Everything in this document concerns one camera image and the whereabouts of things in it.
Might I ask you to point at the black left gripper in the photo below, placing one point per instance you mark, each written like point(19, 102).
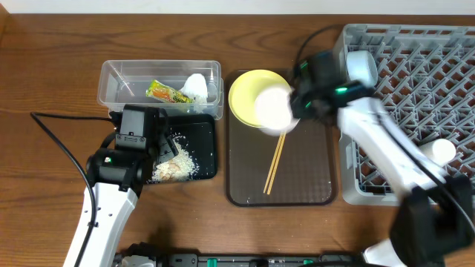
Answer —
point(163, 144)

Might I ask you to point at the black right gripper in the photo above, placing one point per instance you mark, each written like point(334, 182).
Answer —
point(297, 99)

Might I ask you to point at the rice food scraps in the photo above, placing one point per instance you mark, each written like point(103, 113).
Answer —
point(181, 168)

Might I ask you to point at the light blue bowl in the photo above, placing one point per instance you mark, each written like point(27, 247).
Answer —
point(361, 67)

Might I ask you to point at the pink bowl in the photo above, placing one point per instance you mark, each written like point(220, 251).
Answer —
point(273, 111)

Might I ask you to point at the green snack wrapper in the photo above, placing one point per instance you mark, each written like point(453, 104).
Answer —
point(165, 93)

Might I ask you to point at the white tissue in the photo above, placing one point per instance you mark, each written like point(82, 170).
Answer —
point(195, 88)

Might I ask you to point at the yellow round plate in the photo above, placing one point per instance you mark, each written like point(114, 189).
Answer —
point(245, 90)

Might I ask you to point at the white green cup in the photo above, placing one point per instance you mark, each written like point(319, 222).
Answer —
point(440, 151)

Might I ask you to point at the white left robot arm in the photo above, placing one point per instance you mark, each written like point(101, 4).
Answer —
point(115, 176)

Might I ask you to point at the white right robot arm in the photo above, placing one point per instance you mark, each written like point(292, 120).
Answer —
point(435, 209)

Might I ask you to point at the clear plastic waste bin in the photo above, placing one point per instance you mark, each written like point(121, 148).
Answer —
point(125, 82)

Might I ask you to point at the grey dishwasher rack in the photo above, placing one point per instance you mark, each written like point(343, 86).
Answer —
point(425, 81)

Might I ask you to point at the black plastic tray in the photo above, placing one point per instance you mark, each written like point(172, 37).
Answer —
point(200, 132)

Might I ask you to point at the right wooden chopstick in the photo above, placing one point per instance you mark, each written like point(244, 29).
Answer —
point(277, 163)

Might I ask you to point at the brown serving tray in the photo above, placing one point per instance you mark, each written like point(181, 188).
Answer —
point(305, 173)

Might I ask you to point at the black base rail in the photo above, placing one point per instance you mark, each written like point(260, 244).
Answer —
point(144, 254)

